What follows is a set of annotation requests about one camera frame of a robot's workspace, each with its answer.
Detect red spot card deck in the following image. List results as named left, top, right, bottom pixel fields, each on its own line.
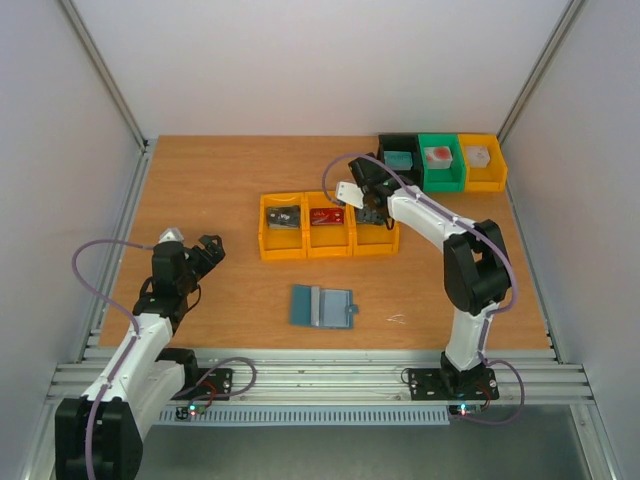
left=424, top=146, right=453, bottom=170

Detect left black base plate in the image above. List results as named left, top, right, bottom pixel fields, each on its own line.
left=172, top=368, right=234, bottom=401

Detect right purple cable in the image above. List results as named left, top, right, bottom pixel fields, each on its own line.
left=321, top=152, right=526, bottom=427

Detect right small circuit board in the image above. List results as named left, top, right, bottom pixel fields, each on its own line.
left=449, top=403, right=484, bottom=418

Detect aluminium rail frame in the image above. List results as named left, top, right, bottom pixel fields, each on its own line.
left=19, top=134, right=621, bottom=480

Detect purple cable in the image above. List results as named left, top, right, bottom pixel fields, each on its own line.
left=321, top=152, right=526, bottom=427
left=72, top=239, right=156, bottom=480

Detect left yellow bin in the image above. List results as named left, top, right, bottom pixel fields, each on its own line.
left=258, top=192, right=307, bottom=261

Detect red VIP card stack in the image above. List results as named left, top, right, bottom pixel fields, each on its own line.
left=309, top=207, right=345, bottom=227

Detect small circuit board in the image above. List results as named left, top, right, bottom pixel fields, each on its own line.
left=449, top=403, right=484, bottom=418
left=175, top=405, right=207, bottom=421

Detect green storage bin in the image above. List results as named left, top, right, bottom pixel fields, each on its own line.
left=418, top=133, right=466, bottom=193

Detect right yellow bin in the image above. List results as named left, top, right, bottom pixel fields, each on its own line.
left=345, top=206, right=400, bottom=257

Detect right corner aluminium post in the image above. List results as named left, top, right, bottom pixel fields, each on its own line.
left=497, top=0, right=588, bottom=144

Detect left corner aluminium post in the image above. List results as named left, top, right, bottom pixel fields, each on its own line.
left=57, top=0, right=148, bottom=152

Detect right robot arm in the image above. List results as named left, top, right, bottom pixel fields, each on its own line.
left=335, top=155, right=516, bottom=400

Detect far yellow storage bin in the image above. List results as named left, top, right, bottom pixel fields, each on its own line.
left=458, top=134, right=508, bottom=193

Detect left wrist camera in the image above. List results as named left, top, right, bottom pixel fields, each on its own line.
left=157, top=227, right=184, bottom=247

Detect teal card deck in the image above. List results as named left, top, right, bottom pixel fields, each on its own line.
left=384, top=151, right=413, bottom=171

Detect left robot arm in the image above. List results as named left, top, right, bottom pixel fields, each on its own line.
left=54, top=229, right=225, bottom=479

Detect grey slotted cable duct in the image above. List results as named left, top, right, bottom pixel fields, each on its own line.
left=156, top=405, right=450, bottom=428

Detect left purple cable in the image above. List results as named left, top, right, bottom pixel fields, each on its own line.
left=72, top=239, right=156, bottom=480

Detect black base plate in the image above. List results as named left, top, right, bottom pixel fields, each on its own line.
left=172, top=368, right=234, bottom=401
left=405, top=366, right=500, bottom=402

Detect teal leather card holder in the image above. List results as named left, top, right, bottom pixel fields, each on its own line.
left=289, top=285, right=359, bottom=330

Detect corner aluminium post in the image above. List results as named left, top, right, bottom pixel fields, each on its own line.
left=57, top=0, right=148, bottom=152
left=497, top=0, right=588, bottom=144

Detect white card deck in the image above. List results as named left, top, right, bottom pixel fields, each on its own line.
left=465, top=145, right=491, bottom=169

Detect black VIP card stack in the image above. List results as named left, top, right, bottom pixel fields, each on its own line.
left=266, top=205, right=301, bottom=229

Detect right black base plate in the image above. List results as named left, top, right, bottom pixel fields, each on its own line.
left=405, top=366, right=500, bottom=402

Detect left small circuit board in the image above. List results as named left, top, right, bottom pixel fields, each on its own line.
left=175, top=405, right=207, bottom=421

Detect middle yellow bin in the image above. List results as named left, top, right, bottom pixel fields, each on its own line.
left=304, top=191, right=353, bottom=259

